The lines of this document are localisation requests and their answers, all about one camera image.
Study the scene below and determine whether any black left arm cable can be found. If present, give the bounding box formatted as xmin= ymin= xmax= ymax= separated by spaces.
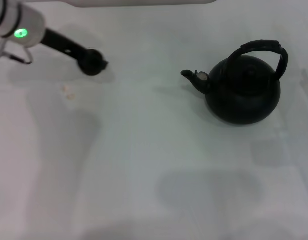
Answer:
xmin=0 ymin=41 xmax=34 ymax=65

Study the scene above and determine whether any small black teacup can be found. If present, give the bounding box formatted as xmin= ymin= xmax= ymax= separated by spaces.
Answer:
xmin=77 ymin=48 xmax=106 ymax=77

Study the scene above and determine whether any black teapot with arched handle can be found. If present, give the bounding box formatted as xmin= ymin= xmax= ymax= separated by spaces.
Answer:
xmin=180 ymin=39 xmax=290 ymax=125

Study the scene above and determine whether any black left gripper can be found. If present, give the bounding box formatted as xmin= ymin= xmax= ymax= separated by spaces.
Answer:
xmin=41 ymin=28 xmax=109 ymax=71

